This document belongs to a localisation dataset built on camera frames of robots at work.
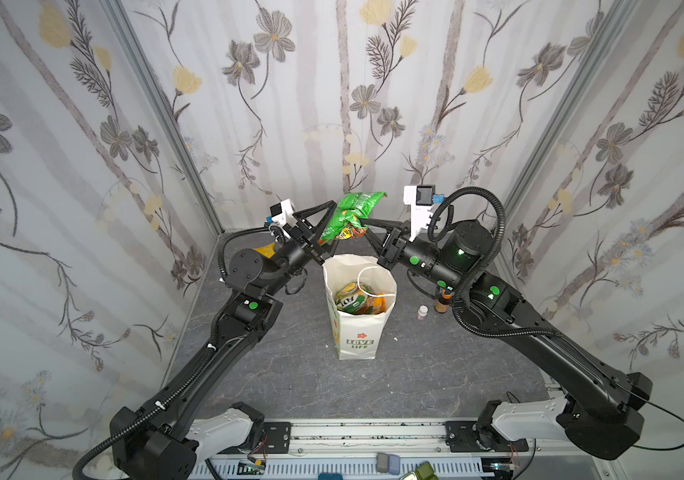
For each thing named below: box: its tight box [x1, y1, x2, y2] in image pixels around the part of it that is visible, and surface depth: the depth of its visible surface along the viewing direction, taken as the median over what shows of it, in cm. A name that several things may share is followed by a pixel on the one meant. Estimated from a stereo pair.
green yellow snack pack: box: [336, 282, 375, 315], surface depth 86 cm
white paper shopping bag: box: [322, 254, 398, 360], surface depth 81 cm
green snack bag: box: [318, 192, 388, 246], surface depth 53 cm
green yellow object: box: [415, 461, 439, 480], surface depth 70 cm
